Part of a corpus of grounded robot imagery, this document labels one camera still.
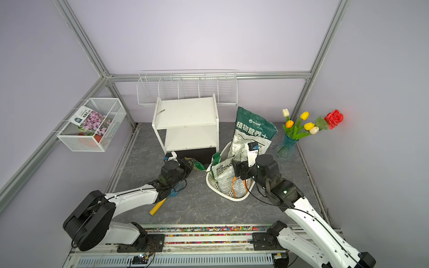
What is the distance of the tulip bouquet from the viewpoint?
2.58 ft

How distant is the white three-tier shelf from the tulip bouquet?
14.5 inches

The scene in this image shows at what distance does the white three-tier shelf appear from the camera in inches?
29.6
